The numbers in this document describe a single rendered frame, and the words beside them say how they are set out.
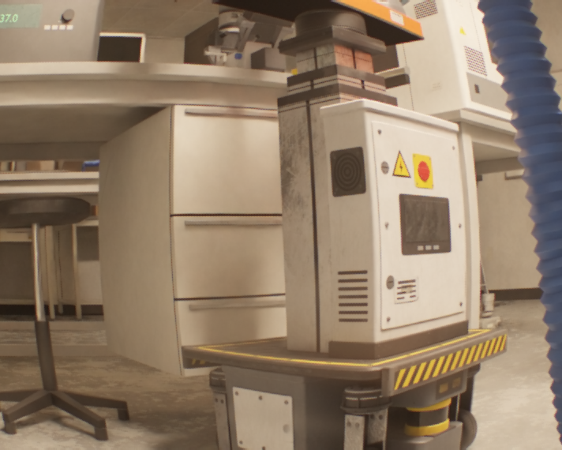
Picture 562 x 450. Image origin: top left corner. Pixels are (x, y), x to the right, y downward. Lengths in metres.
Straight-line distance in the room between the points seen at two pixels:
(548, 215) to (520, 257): 5.42
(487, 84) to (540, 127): 2.06
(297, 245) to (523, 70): 1.06
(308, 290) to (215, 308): 0.34
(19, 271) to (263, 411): 5.07
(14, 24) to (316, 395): 1.08
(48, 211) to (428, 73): 1.38
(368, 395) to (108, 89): 0.88
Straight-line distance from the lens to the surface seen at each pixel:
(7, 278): 6.14
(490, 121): 2.30
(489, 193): 5.96
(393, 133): 1.18
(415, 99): 2.40
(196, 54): 4.31
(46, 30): 1.58
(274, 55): 1.74
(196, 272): 1.58
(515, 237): 5.76
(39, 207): 1.64
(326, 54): 1.35
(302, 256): 1.32
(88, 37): 1.60
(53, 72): 1.46
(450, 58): 2.29
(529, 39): 0.32
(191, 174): 1.59
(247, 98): 1.70
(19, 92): 1.48
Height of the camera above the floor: 0.44
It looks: 2 degrees up
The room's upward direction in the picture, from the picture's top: 2 degrees counter-clockwise
